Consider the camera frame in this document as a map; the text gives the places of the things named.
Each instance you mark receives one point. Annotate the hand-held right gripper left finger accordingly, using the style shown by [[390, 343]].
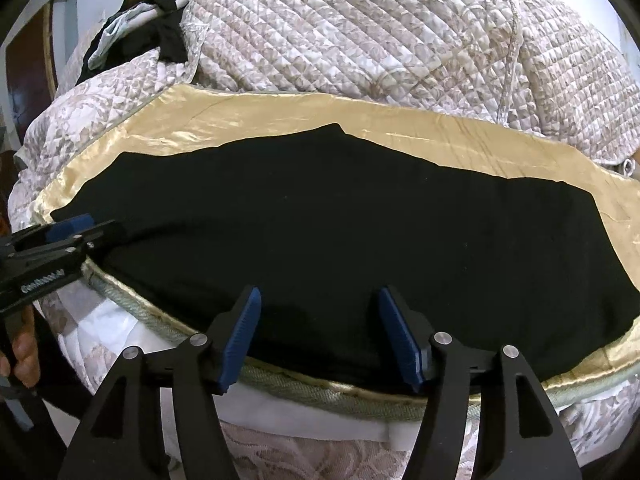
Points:
[[240, 342]]

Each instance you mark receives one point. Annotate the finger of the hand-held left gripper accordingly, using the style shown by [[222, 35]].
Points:
[[70, 226], [95, 237]]

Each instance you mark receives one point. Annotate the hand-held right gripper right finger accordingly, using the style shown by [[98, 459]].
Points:
[[400, 342]]

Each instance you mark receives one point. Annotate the black pants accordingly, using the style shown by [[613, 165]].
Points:
[[350, 240]]

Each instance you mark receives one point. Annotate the person's left hand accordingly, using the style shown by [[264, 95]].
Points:
[[25, 360]]

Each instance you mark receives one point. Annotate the white bed mattress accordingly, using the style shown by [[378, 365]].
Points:
[[310, 417]]

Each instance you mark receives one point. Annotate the brown wooden door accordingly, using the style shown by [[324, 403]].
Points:
[[27, 70]]

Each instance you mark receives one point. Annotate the cream satin bed sheet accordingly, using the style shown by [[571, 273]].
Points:
[[250, 120]]

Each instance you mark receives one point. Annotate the white crumpled cloth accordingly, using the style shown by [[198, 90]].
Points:
[[112, 35]]

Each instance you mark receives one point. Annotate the dark cloth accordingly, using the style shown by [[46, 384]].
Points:
[[170, 35]]

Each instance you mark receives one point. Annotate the quilted floral blanket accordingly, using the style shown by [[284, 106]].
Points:
[[350, 35]]

